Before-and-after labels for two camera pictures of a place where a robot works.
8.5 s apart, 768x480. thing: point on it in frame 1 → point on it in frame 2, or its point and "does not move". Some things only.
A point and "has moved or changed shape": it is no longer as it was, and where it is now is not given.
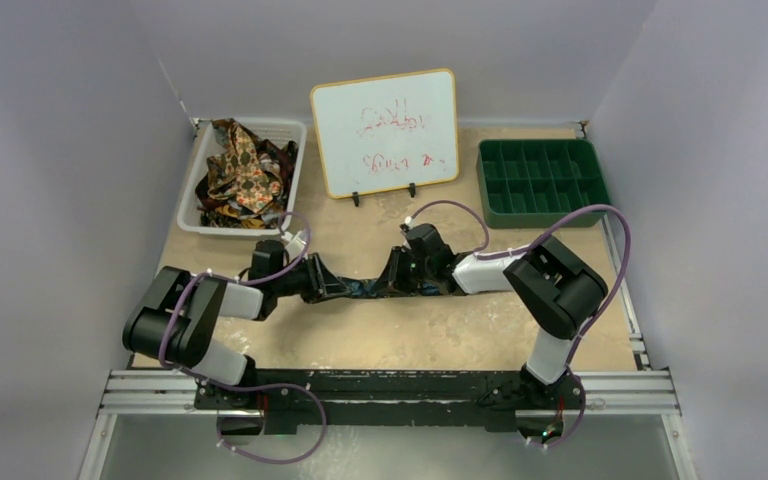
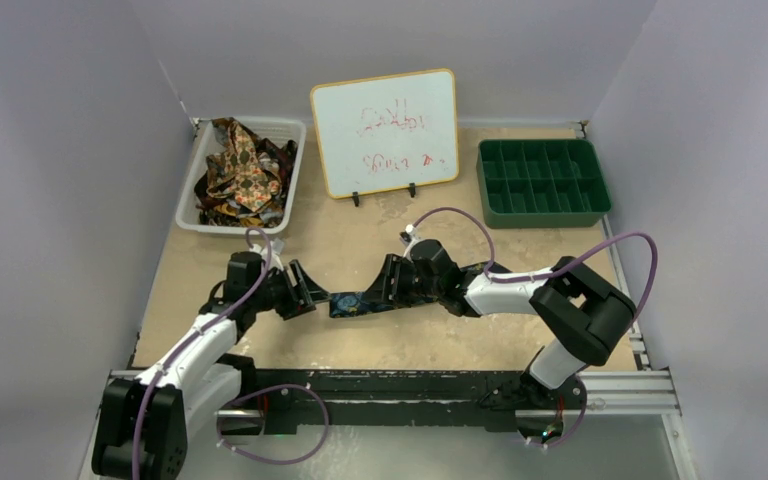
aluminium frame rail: (155, 394) does not move
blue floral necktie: (362, 288) has moved or changed shape
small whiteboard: (386, 132) does not move
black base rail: (396, 400) does not move
